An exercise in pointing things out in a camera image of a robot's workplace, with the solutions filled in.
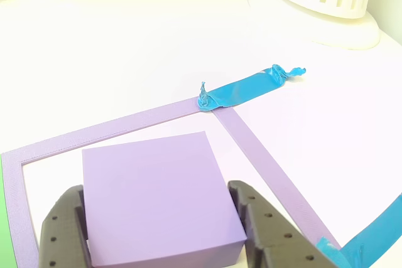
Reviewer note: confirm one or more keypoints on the large purple cube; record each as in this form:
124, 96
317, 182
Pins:
150, 192

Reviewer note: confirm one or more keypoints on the crumpled blue tape strip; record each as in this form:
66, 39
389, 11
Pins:
333, 252

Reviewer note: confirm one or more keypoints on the green square frame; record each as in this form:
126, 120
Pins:
3, 217

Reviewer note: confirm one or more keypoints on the purple square frame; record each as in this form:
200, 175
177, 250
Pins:
267, 161

